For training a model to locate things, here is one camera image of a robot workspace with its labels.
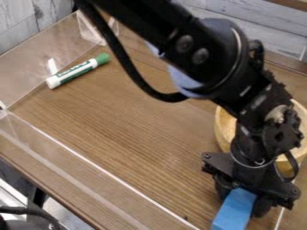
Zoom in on blue rectangular block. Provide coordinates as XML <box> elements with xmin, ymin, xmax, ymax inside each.
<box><xmin>211</xmin><ymin>189</ymin><xmax>257</xmax><ymax>230</ymax></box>

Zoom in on green and white marker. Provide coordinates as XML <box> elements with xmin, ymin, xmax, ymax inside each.
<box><xmin>46</xmin><ymin>53</ymin><xmax>111</xmax><ymax>89</ymax></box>

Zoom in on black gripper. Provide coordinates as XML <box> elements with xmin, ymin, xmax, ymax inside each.
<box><xmin>202</xmin><ymin>152</ymin><xmax>302</xmax><ymax>217</ymax></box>

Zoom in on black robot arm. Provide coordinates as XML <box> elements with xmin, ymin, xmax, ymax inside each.
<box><xmin>77</xmin><ymin>0</ymin><xmax>305</xmax><ymax>217</ymax></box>

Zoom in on brown wooden bowl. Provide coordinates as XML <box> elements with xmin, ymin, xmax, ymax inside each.
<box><xmin>214</xmin><ymin>98</ymin><xmax>307</xmax><ymax>174</ymax></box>

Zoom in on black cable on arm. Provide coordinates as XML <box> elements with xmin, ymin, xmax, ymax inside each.
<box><xmin>74</xmin><ymin>0</ymin><xmax>190</xmax><ymax>103</ymax></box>

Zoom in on black metal mount bottom left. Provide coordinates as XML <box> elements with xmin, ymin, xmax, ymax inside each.
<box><xmin>0</xmin><ymin>206</ymin><xmax>63</xmax><ymax>230</ymax></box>

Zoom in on clear acrylic tray walls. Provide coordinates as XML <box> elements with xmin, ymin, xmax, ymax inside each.
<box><xmin>0</xmin><ymin>9</ymin><xmax>307</xmax><ymax>230</ymax></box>

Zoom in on black cable bottom left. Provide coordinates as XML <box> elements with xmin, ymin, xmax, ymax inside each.
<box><xmin>0</xmin><ymin>205</ymin><xmax>62</xmax><ymax>230</ymax></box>

